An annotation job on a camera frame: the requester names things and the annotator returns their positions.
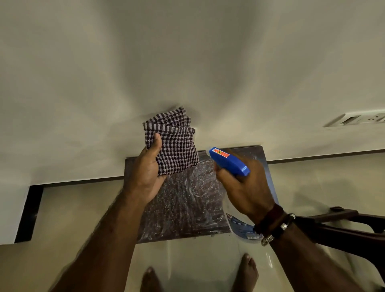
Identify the person's left forearm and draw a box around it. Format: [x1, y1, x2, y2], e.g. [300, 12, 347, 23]
[49, 189, 146, 292]

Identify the brown plastic stool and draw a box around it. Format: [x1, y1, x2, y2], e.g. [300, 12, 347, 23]
[293, 206, 385, 285]

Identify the person's left hand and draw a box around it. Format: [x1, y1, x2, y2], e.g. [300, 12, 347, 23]
[124, 132, 168, 206]

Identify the brown wooden cabinet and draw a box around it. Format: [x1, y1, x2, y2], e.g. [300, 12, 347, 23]
[124, 145, 280, 244]

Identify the checkered maroon white cloth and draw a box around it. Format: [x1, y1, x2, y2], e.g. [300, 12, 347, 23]
[142, 106, 200, 177]

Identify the person's right hand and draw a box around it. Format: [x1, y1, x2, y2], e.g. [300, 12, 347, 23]
[213, 150, 276, 225]

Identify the wide white switch panel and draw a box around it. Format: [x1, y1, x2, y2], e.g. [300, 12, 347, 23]
[323, 109, 385, 128]

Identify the maroon thread bracelet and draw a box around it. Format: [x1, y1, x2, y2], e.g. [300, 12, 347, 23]
[253, 203, 285, 235]

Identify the blue-capped spray bottle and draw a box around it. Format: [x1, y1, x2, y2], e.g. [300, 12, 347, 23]
[206, 146, 263, 242]

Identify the black silver bracelet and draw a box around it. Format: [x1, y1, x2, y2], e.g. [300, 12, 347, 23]
[261, 213, 296, 247]

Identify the person's right foot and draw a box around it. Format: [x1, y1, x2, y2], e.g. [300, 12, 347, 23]
[231, 253, 259, 292]

